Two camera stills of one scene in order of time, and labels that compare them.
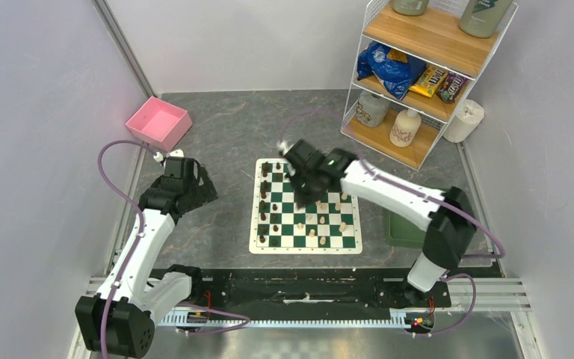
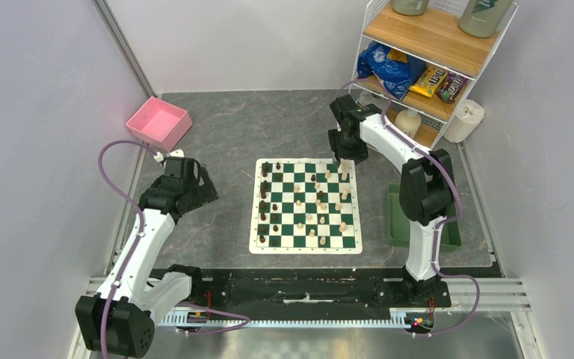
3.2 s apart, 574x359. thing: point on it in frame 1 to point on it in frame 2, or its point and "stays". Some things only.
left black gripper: (205, 193) stays
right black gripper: (304, 199) to (359, 152)
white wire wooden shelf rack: (418, 60) stays
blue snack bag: (397, 70) stays
